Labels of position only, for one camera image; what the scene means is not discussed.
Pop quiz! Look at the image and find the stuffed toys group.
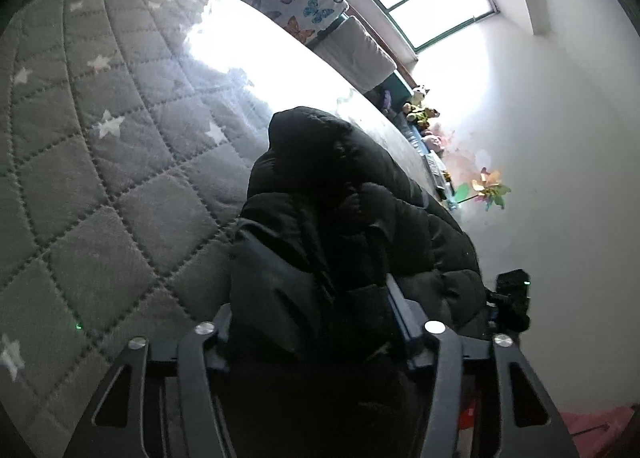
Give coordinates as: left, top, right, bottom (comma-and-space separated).
400, 85, 442, 131

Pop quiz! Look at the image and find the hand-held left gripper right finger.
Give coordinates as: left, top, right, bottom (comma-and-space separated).
385, 275, 581, 458

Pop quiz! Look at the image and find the colourful pinwheel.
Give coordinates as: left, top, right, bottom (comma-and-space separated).
451, 167, 513, 212

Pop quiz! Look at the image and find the grey cushion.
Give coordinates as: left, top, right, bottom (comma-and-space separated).
307, 15, 399, 95

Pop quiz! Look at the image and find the black puffer jacket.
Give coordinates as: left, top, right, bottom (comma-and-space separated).
227, 106, 488, 458

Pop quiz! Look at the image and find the grey quilted star blanket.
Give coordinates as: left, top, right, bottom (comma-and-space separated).
0, 0, 441, 458

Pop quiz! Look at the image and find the pink plush toy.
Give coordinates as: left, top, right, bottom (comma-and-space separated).
421, 131, 447, 155

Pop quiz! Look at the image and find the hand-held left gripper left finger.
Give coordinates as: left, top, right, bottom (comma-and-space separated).
64, 305, 236, 458

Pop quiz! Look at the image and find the pink cloth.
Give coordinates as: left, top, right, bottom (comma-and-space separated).
457, 400, 638, 458

